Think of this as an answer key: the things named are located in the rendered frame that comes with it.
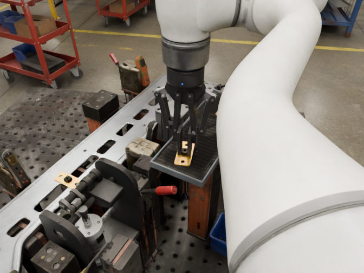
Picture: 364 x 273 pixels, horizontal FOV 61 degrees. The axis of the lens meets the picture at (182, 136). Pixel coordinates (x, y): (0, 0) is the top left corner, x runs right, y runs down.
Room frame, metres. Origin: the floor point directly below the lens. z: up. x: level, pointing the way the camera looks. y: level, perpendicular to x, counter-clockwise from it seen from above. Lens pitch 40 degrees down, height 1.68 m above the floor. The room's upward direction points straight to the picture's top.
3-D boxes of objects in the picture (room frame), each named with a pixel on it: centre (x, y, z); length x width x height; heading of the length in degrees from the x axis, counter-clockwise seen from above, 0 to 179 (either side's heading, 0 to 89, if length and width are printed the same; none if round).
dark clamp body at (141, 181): (0.54, 0.14, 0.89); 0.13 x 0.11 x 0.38; 61
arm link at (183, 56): (0.55, -0.01, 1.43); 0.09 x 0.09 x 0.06
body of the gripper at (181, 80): (0.55, -0.01, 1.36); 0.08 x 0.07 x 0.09; 80
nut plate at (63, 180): (0.60, 0.33, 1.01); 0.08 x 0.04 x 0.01; 61
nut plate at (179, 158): (0.55, -0.01, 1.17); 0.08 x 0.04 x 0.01; 170
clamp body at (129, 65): (1.21, 0.21, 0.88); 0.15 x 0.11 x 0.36; 61
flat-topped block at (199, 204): (0.65, -0.07, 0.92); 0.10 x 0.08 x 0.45; 151
